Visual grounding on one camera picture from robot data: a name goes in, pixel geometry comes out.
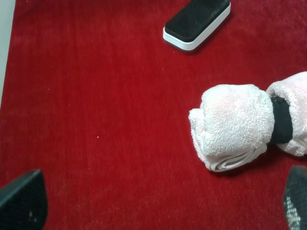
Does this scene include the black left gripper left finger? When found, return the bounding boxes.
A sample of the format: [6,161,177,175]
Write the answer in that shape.
[0,169,48,230]

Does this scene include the red velvet table cloth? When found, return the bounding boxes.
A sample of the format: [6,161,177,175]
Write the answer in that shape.
[0,0,307,230]

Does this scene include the black band around towel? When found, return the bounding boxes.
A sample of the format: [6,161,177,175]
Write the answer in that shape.
[269,95,293,145]

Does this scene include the rolled pink towel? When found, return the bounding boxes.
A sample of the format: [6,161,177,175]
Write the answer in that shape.
[189,72,307,172]

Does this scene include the black and white board eraser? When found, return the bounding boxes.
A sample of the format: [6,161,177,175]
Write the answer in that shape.
[163,0,231,51]

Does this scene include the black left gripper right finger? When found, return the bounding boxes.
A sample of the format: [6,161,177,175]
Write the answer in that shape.
[283,165,307,230]

